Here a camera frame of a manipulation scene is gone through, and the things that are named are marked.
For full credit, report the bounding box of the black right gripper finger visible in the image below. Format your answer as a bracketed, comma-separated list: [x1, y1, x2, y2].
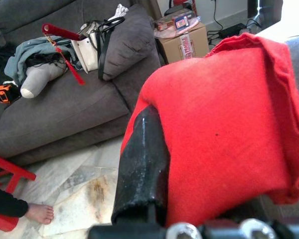
[111, 105, 171, 225]

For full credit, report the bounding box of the red pillow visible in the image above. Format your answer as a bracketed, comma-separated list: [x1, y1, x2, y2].
[120, 32, 299, 228]

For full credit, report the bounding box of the long grey fabric sofa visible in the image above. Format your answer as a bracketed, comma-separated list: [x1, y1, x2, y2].
[0, 0, 163, 167]

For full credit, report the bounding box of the person leg with bare foot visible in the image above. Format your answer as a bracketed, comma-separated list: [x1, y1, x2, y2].
[0, 186, 55, 226]

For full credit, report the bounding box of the cardboard box with fragile tape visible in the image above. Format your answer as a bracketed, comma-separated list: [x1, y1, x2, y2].
[155, 21, 210, 65]

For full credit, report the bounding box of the red chair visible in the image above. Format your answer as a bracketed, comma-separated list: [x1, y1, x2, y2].
[0, 152, 37, 233]

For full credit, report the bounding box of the printed flat gift box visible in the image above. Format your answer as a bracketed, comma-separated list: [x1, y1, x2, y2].
[153, 8, 193, 32]

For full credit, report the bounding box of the red tassel ornament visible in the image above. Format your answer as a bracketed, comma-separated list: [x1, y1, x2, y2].
[41, 22, 87, 86]

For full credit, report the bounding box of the white cloth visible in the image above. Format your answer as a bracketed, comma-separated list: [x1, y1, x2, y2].
[106, 3, 130, 22]

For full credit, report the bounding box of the orange black tape measure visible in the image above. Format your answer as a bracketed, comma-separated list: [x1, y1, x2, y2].
[0, 84, 15, 104]

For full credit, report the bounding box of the blue grey jacket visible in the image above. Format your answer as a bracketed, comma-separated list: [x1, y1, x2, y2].
[3, 35, 78, 87]

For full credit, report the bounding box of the black power adapter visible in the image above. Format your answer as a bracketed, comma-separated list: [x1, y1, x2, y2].
[218, 22, 248, 38]

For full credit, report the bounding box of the white handbag with black straps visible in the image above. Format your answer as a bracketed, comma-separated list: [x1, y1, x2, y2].
[70, 15, 127, 81]

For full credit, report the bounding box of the black power cord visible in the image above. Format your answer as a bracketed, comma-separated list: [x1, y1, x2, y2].
[207, 0, 226, 40]

